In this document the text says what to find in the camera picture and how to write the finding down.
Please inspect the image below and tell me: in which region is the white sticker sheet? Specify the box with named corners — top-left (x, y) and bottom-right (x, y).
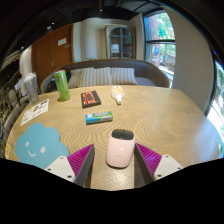
top-left (20, 98), bottom-right (50, 127)

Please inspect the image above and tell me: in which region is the arched glass-door cabinet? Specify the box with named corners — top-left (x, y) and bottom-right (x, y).
top-left (105, 23), bottom-right (137, 61)

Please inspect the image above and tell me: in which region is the pink computer mouse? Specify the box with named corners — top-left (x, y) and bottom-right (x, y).
top-left (105, 128), bottom-right (137, 169)

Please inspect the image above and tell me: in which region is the brown wooden door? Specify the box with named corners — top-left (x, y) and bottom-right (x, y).
top-left (31, 23), bottom-right (75, 89)

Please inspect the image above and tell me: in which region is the green drink can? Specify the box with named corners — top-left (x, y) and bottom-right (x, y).
top-left (53, 69), bottom-right (72, 102)

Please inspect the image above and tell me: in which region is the striped cushion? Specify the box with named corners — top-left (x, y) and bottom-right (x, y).
top-left (81, 66), bottom-right (113, 88)
top-left (110, 67), bottom-right (139, 86)
top-left (68, 68), bottom-right (85, 89)

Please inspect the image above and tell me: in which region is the grey curved sofa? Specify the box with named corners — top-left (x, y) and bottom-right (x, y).
top-left (39, 58), bottom-right (170, 94)

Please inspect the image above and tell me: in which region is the clear plastic snack bag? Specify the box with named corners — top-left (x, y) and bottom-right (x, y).
top-left (110, 85), bottom-right (126, 106)

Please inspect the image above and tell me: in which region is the black box with orange print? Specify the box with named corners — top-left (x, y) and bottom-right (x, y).
top-left (80, 90), bottom-right (102, 109)

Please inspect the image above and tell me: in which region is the blue cloud-shaped mouse pad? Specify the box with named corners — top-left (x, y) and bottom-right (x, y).
top-left (14, 122), bottom-right (70, 170)

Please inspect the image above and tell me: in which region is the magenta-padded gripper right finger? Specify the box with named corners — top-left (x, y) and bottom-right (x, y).
top-left (133, 142), bottom-right (184, 185)

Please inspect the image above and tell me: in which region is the green and blue small pack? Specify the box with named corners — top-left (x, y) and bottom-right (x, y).
top-left (84, 110), bottom-right (114, 126)

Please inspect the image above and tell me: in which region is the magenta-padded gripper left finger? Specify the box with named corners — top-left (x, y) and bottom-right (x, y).
top-left (44, 143), bottom-right (96, 188)

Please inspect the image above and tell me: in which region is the black-framed window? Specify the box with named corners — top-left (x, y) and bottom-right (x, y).
top-left (143, 11), bottom-right (177, 88)

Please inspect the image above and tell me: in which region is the yellow sticker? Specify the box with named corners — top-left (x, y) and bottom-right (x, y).
top-left (4, 143), bottom-right (11, 160)

